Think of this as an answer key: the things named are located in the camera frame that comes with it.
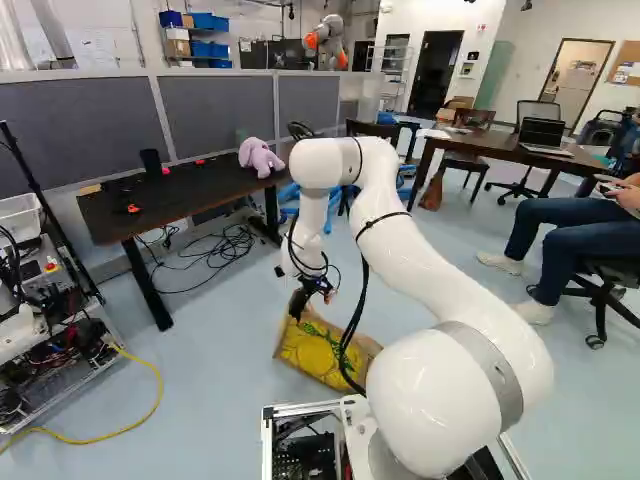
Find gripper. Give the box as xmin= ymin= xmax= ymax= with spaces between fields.
xmin=290 ymin=273 xmax=335 ymax=324

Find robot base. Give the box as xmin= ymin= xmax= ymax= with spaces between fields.
xmin=260 ymin=393 xmax=532 ymax=480

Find yellow printed paper bag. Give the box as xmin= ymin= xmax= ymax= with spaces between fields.
xmin=272 ymin=301 xmax=384 ymax=393

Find brown paper bag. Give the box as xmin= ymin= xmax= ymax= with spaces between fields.
xmin=418 ymin=170 xmax=445 ymax=211

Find purple plush toy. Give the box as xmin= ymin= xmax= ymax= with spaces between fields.
xmin=237 ymin=136 xmax=287 ymax=180

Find dark wooden table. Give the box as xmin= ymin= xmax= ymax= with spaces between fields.
xmin=75 ymin=151 xmax=292 ymax=332

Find black cylinder cup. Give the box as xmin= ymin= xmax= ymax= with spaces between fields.
xmin=139 ymin=147 xmax=162 ymax=175

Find dark wooden chair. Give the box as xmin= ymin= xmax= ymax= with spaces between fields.
xmin=437 ymin=149 xmax=491 ymax=205

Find equipment cart with electronics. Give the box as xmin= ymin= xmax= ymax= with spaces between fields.
xmin=0 ymin=120 xmax=126 ymax=435

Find dark wooden desk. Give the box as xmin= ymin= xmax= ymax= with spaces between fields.
xmin=406 ymin=122 xmax=621 ymax=213

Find person's legs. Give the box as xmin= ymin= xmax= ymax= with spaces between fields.
xmin=475 ymin=171 xmax=640 ymax=327

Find open laptop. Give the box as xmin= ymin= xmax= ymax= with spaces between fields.
xmin=517 ymin=116 xmax=576 ymax=156

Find black office chair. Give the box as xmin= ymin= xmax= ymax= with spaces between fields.
xmin=525 ymin=255 xmax=640 ymax=351

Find black floor cables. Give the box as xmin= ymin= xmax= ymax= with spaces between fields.
xmin=133 ymin=219 xmax=266 ymax=295

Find blue plastic frame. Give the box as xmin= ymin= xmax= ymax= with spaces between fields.
xmin=277 ymin=160 xmax=416 ymax=236

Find yellow floor cable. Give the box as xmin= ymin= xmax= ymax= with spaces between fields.
xmin=0 ymin=344 xmax=165 ymax=454

